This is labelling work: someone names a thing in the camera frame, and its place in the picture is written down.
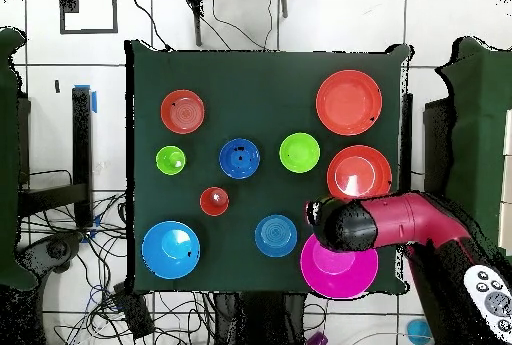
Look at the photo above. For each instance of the small light blue bowl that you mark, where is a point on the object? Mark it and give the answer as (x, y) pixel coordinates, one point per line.
(276, 236)

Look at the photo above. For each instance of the large pink bowl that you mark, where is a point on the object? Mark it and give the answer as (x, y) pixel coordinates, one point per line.
(340, 273)

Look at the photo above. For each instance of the dark blue bowl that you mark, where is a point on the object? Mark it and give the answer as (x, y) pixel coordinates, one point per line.
(240, 165)

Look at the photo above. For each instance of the orange cup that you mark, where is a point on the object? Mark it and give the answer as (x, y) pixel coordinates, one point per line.
(214, 201)

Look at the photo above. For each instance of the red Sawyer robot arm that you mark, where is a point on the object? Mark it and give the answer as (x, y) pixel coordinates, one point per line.
(400, 221)

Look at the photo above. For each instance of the green bowl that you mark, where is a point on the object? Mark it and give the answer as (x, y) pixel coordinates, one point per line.
(299, 153)

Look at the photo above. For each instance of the large orange bowl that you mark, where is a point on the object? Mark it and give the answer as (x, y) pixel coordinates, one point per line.
(360, 169)
(349, 102)

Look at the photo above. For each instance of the purple object on floor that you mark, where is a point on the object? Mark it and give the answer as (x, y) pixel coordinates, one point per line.
(318, 340)

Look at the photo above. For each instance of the dark green tablecloth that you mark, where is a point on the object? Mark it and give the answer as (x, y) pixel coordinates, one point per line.
(256, 81)

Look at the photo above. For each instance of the large light blue bowl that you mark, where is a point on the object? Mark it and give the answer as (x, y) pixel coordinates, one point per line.
(170, 250)

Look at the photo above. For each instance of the green cup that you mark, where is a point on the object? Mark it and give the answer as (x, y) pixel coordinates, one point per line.
(170, 160)

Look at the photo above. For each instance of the light blue bowl on floor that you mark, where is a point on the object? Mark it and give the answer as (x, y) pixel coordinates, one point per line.
(418, 331)

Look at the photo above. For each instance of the small orange bowl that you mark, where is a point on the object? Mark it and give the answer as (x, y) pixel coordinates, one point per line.
(182, 112)

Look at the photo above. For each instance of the neighbouring green cloth table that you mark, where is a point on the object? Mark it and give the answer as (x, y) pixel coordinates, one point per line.
(480, 141)
(10, 161)

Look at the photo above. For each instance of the black power box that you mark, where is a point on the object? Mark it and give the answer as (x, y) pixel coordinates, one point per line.
(134, 313)

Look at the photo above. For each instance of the black metal stand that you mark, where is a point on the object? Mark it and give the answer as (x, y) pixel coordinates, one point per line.
(197, 21)

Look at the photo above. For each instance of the dark grey floor base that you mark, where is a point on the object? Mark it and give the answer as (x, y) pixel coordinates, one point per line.
(56, 249)

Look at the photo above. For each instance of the black table frame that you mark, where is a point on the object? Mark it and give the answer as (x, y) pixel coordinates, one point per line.
(82, 141)
(406, 141)

